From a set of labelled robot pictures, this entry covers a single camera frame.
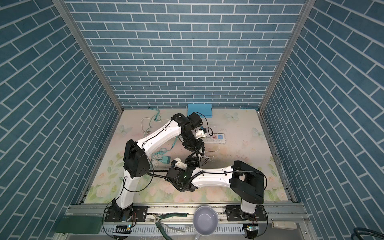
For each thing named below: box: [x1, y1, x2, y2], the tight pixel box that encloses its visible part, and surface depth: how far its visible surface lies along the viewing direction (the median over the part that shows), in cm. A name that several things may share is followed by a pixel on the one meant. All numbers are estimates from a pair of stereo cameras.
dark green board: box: [54, 215, 103, 234], surface depth 71 cm
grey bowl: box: [193, 205, 219, 239], surface depth 71 cm
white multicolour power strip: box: [202, 133, 226, 144], surface depth 101 cm
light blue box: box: [187, 103, 213, 118], surface depth 122 cm
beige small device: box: [271, 221, 298, 230], surface depth 70 cm
